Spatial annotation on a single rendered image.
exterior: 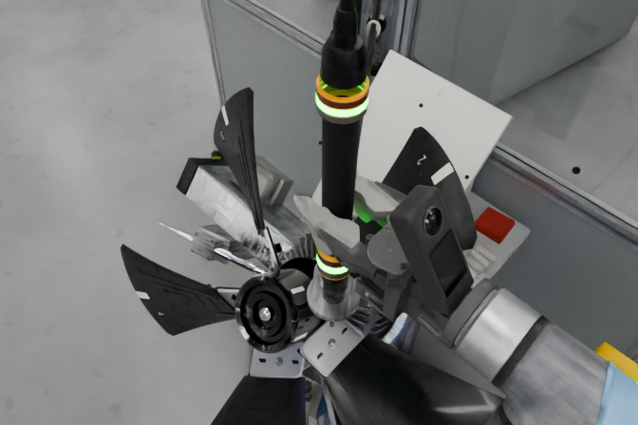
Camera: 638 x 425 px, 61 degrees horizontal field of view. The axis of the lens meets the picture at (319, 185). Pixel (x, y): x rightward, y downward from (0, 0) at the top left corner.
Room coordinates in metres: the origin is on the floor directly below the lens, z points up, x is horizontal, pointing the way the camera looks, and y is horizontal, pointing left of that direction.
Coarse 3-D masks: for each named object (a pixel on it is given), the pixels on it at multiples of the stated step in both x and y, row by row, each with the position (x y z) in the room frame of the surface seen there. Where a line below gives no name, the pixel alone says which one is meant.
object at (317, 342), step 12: (324, 324) 0.37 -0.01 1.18; (336, 324) 0.37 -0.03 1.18; (348, 324) 0.37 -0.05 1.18; (312, 336) 0.35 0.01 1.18; (324, 336) 0.35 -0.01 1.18; (336, 336) 0.35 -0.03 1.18; (348, 336) 0.35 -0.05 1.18; (360, 336) 0.35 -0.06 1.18; (300, 348) 0.33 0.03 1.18; (312, 348) 0.33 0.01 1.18; (324, 348) 0.33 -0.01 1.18; (336, 348) 0.33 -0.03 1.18; (348, 348) 0.33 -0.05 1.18; (312, 360) 0.31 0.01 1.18; (324, 360) 0.31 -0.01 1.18; (336, 360) 0.31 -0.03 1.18; (324, 372) 0.30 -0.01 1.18
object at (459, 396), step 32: (352, 352) 0.32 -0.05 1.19; (384, 352) 0.32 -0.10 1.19; (352, 384) 0.28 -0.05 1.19; (384, 384) 0.28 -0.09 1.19; (416, 384) 0.27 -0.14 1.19; (448, 384) 0.27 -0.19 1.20; (352, 416) 0.23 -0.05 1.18; (384, 416) 0.23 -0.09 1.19; (416, 416) 0.23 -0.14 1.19; (448, 416) 0.23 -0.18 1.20; (480, 416) 0.23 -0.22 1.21
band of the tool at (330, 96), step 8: (320, 80) 0.35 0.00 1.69; (368, 80) 0.34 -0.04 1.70; (320, 88) 0.33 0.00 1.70; (328, 88) 0.36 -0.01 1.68; (336, 88) 0.36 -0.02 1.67; (352, 88) 0.36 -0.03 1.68; (360, 88) 0.36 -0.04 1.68; (368, 88) 0.33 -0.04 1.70; (328, 96) 0.32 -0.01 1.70; (352, 96) 0.32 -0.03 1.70; (360, 96) 0.32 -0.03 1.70; (360, 112) 0.32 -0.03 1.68
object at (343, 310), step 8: (312, 280) 0.36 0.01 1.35; (352, 280) 0.36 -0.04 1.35; (312, 288) 0.35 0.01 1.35; (320, 288) 0.35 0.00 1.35; (352, 288) 0.35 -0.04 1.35; (312, 296) 0.34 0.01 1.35; (320, 296) 0.34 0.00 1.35; (352, 296) 0.34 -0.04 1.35; (360, 296) 0.34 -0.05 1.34; (312, 304) 0.33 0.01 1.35; (320, 304) 0.33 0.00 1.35; (328, 304) 0.33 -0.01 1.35; (336, 304) 0.33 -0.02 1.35; (344, 304) 0.33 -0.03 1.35; (352, 304) 0.33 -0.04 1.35; (320, 312) 0.31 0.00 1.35; (328, 312) 0.31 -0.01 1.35; (336, 312) 0.31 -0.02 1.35; (344, 312) 0.31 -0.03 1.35; (352, 312) 0.32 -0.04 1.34; (328, 320) 0.31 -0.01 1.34; (336, 320) 0.31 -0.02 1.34
